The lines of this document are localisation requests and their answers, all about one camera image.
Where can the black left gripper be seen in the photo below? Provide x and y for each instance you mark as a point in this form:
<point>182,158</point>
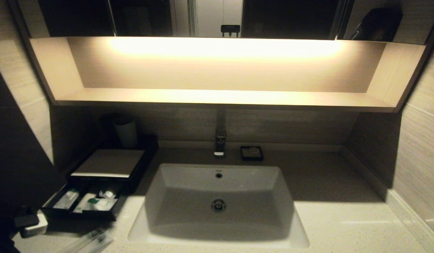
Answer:
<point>25,219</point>

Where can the white sachet green cap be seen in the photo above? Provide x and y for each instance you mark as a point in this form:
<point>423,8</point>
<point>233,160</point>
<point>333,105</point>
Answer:
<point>104,204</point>

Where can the grey plastic cup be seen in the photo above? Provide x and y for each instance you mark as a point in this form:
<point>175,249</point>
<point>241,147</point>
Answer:
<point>126,133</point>

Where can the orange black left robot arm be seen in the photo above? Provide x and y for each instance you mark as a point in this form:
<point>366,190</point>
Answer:
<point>1,228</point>

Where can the grey metal plate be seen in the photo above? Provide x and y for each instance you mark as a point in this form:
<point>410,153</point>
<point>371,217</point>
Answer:
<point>108,162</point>

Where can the black storage box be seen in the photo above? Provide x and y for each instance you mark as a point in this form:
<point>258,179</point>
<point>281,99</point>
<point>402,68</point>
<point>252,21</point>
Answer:
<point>146,154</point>

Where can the white flat bar packet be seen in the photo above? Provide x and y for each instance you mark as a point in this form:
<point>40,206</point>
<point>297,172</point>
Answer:
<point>83,202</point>

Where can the small white wrapped packet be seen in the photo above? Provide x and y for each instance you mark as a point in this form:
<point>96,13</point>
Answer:
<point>107,194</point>

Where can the white ceramic sink basin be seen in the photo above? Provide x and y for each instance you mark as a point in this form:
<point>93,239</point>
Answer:
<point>189,196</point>

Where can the chrome sink drain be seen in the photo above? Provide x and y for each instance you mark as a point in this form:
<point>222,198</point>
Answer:
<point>218,205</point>

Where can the chrome faucet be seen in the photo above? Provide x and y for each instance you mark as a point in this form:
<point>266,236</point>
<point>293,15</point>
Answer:
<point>220,142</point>

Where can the black soap dish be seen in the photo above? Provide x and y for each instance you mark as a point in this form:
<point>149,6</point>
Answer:
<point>243,158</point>

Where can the round white soap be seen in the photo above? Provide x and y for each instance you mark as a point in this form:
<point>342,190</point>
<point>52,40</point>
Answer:
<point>253,151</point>

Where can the small black device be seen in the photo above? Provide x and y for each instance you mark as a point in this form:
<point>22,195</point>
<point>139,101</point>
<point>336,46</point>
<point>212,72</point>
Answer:
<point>230,30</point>

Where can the mirror cabinet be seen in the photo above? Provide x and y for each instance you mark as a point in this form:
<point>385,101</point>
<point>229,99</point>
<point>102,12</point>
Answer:
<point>290,17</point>

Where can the black wall hair dryer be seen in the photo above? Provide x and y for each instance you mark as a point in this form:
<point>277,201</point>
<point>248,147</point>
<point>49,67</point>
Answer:
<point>378,26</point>

